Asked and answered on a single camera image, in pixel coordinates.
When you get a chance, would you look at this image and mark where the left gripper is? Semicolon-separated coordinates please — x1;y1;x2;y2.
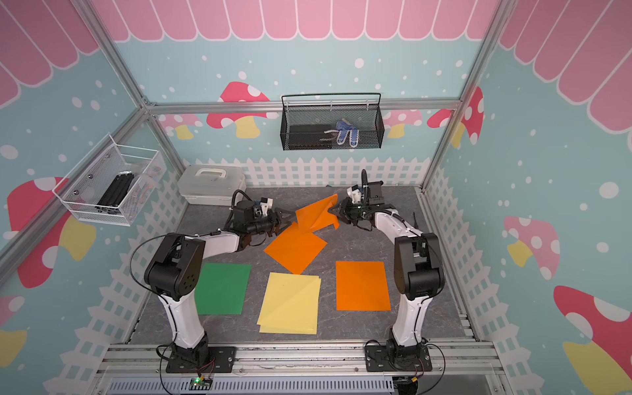
247;207;296;237

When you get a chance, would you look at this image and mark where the orange paper sheet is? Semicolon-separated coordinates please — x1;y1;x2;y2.
336;261;392;312
264;222;327;275
296;194;340;232

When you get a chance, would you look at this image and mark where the green paper sheet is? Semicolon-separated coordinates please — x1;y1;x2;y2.
194;263;252;315

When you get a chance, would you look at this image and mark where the yellow paper sheet bottom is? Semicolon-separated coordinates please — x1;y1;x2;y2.
257;273;321;335

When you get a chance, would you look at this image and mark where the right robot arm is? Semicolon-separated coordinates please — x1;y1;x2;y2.
329;170;446;374

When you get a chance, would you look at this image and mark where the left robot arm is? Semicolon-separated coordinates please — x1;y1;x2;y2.
136;189;296;375

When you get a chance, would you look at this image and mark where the white plastic storage box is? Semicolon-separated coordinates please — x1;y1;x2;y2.
177;165;246;207

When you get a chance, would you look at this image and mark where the blue white item in basket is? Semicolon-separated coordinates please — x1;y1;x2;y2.
321;119;360;148

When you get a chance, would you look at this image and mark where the black box in mesh basket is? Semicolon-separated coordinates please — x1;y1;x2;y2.
281;124;334;151

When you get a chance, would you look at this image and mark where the black item in white basket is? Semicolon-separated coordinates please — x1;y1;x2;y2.
95;171;135;215

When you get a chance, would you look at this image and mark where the small green circuit board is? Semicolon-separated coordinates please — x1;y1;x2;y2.
189;376;213;391

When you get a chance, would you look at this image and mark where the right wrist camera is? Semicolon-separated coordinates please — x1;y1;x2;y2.
347;184;363;204

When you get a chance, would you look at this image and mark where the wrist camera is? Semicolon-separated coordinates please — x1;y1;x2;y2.
347;184;363;204
258;197;273;217

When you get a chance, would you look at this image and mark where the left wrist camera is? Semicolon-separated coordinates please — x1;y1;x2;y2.
258;197;273;217

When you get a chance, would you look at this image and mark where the black wire mesh basket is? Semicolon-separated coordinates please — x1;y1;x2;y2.
280;92;385;151

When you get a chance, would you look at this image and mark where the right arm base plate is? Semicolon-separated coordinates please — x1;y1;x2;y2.
364;342;433;374

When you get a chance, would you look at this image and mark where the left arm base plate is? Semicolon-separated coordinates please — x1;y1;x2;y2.
166;347;236;374

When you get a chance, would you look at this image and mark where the aluminium front rail frame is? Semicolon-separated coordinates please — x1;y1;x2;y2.
87;339;513;394

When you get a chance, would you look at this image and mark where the white wire basket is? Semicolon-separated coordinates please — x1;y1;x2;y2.
53;135;167;226

